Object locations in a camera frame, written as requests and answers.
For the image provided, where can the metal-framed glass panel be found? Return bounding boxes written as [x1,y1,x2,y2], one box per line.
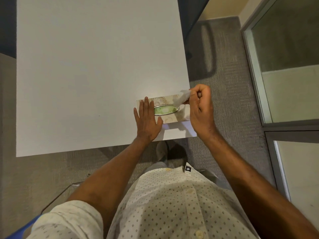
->
[265,131,319,230]
[240,0,319,128]

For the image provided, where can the white tissue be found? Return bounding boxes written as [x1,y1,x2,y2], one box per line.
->
[174,90,192,105]

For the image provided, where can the person's right hand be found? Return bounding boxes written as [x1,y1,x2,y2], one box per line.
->
[186,84,218,143]

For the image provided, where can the grey shoe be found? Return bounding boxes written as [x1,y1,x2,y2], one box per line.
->
[156,141,170,162]

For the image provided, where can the grey trousers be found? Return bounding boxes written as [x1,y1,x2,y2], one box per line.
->
[143,161,168,173]

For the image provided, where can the person's right forearm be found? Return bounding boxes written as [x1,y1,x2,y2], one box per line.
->
[199,129,319,239]

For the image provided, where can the blue chair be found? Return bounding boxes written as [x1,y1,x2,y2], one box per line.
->
[4,215,42,239]

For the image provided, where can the dark blue partition panel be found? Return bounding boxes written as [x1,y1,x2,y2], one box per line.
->
[177,0,212,60]
[0,0,17,59]

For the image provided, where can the white dotted shirt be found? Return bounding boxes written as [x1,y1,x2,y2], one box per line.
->
[26,163,261,239]

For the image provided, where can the beige floral tissue box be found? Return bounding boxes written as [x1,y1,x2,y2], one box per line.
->
[136,93,192,125]

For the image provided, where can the person's left forearm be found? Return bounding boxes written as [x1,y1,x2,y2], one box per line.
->
[67,137,153,232]

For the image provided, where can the person's left hand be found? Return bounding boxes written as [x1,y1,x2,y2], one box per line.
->
[134,96,164,143]

